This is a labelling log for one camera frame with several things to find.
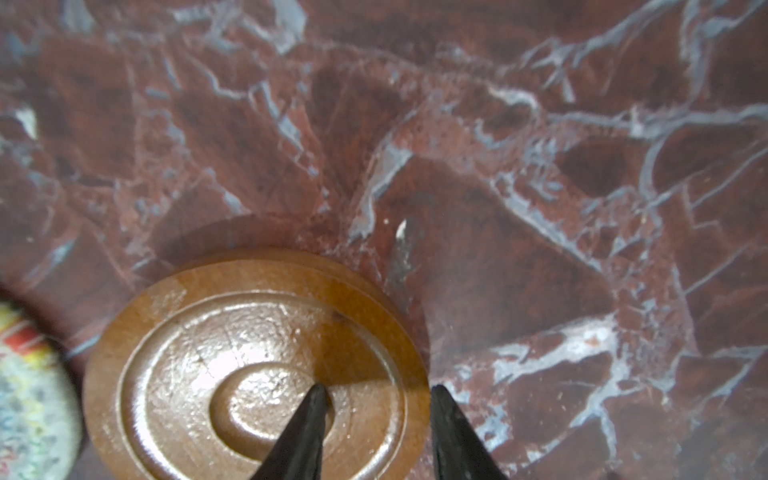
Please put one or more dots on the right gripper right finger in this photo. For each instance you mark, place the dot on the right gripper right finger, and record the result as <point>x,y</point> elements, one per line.
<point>458,453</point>

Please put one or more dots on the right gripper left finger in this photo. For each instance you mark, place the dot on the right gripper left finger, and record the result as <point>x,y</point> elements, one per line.
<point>298,452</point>

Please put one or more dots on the white rainbow rope coaster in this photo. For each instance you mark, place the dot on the white rainbow rope coaster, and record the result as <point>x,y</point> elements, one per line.
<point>41,425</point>

